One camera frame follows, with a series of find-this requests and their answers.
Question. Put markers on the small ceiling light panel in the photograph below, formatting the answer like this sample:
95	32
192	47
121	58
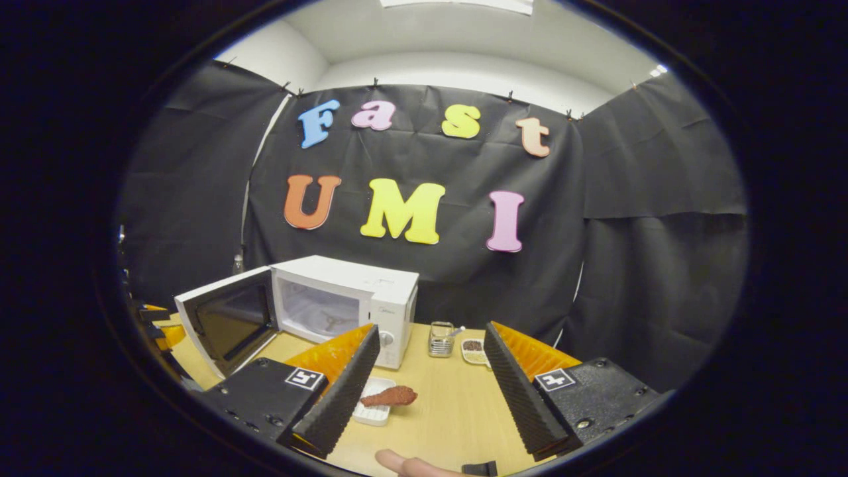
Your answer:
658	70

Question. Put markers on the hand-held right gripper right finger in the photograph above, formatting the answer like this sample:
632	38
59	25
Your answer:
520	404

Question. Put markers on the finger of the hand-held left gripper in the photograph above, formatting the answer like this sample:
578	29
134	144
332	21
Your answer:
152	314
171	336

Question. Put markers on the black backdrop cloth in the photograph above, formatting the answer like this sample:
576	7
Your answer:
430	278

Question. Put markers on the small white rectangular dish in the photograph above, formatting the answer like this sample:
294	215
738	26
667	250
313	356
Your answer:
372	414

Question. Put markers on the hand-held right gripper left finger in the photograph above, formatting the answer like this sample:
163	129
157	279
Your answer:
344	397

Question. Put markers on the white divided seasoning dish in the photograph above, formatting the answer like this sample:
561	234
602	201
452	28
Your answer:
474	351

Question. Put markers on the brown fried chicken leg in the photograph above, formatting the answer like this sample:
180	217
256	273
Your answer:
392	396

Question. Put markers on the long ceiling light panel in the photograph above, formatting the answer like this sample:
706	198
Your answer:
457	5

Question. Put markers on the white microwave oven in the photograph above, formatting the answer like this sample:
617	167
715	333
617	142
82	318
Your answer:
371	281

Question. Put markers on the clear water bottle green label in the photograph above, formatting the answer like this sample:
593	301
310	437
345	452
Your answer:
238	265

